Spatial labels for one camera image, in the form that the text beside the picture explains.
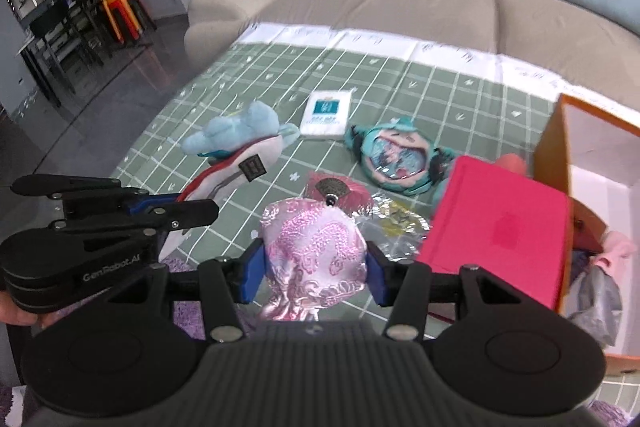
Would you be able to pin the white red-striped plush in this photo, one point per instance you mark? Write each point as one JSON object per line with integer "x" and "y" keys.
{"x": 230, "y": 172}

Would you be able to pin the white tissue pack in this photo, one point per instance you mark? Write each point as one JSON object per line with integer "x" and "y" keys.
{"x": 326, "y": 114}

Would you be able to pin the stack of coloured stools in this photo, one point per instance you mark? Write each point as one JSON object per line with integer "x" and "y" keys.
{"x": 122, "y": 7}

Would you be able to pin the light blue plush toy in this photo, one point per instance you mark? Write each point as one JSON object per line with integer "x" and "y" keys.
{"x": 235, "y": 127}

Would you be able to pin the person's left hand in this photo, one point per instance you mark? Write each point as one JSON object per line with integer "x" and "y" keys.
{"x": 30, "y": 317}

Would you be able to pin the beige sofa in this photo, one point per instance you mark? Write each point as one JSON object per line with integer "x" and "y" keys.
{"x": 400, "y": 2}

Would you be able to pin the black dining chairs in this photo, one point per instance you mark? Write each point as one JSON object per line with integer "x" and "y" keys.
{"x": 60, "y": 32}

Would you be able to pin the purple fluffy rug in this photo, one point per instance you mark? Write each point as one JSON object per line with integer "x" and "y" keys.
{"x": 10, "y": 404}

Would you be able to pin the coral ball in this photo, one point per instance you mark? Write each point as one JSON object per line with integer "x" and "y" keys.
{"x": 512, "y": 164}

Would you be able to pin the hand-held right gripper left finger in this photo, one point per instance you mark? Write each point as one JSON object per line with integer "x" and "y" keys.
{"x": 252, "y": 269}

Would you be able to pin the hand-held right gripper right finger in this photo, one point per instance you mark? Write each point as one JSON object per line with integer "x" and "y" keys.
{"x": 376, "y": 277}

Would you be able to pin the navy blue cloth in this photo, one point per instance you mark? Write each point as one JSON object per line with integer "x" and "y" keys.
{"x": 581, "y": 264}

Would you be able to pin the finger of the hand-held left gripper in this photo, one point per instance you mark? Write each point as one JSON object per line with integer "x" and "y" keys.
{"x": 65, "y": 184}
{"x": 185, "y": 213}

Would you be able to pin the pink brocade pouch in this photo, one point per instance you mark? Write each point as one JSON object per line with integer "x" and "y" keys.
{"x": 315, "y": 257}

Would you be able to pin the teal haired plush doll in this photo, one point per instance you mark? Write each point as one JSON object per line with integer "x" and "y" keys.
{"x": 395, "y": 157}

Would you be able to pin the clear foil packet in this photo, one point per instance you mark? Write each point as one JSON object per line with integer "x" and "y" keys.
{"x": 395, "y": 227}

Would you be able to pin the orange cardboard box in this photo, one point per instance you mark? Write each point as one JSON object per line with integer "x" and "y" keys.
{"x": 550, "y": 147}

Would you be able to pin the red lidded storage drawer box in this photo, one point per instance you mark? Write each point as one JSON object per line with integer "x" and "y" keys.
{"x": 495, "y": 232}

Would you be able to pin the grey plastic bag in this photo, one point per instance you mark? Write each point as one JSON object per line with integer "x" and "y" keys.
{"x": 597, "y": 302}

